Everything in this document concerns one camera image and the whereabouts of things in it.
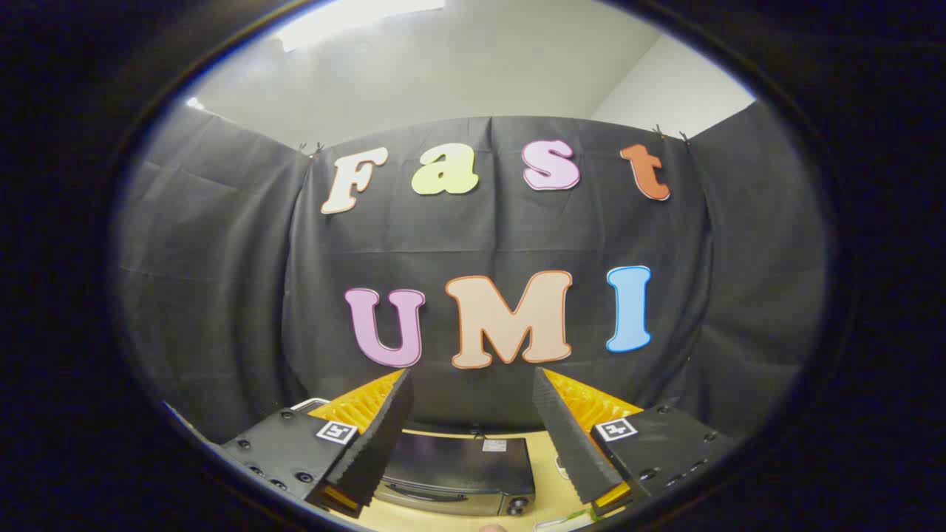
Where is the black toaster oven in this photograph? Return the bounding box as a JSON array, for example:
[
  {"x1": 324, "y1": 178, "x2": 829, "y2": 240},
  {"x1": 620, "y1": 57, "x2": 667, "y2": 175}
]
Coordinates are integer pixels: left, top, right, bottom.
[{"x1": 374, "y1": 431, "x2": 537, "y2": 517}]

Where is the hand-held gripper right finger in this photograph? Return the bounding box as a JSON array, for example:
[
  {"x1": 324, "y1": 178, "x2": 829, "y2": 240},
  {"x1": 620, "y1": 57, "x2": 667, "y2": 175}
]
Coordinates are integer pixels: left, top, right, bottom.
[{"x1": 532, "y1": 366, "x2": 741, "y2": 518}]

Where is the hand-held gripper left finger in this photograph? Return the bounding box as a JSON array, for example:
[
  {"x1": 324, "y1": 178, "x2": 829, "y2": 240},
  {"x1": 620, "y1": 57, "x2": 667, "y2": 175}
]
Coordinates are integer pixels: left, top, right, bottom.
[{"x1": 220, "y1": 368, "x2": 415, "y2": 518}]

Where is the black backdrop cloth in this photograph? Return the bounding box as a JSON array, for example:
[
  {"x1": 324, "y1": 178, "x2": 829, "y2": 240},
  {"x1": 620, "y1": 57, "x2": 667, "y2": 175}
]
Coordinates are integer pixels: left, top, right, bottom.
[{"x1": 117, "y1": 100, "x2": 828, "y2": 444}]

